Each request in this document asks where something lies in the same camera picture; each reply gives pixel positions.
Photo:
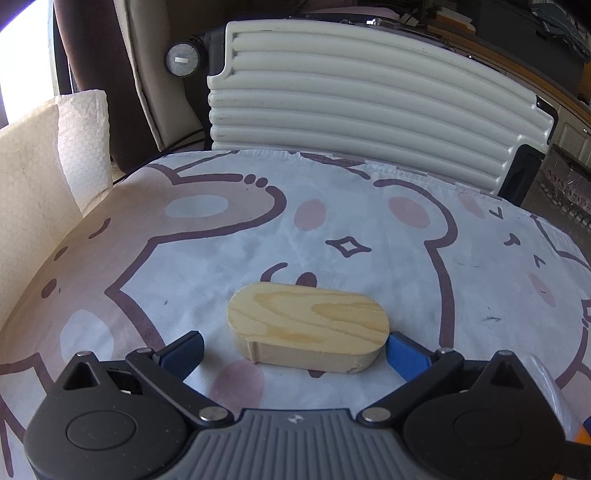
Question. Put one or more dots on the pack of water bottles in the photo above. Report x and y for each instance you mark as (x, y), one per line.
(570, 189)

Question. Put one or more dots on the bear printed blanket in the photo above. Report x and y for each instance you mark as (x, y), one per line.
(369, 249)

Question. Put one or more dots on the oval wooden box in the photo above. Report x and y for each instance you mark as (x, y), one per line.
(304, 325)

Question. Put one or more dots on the stack of books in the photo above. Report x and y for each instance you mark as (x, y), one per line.
(455, 18)

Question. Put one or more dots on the white ribbed suitcase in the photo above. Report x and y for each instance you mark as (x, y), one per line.
(369, 106)

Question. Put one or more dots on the white bubble wrap sheet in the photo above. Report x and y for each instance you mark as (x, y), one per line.
(83, 143)

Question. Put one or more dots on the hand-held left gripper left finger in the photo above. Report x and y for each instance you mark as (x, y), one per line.
(182, 353)

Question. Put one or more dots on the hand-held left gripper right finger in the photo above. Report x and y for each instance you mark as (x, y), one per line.
(406, 359)

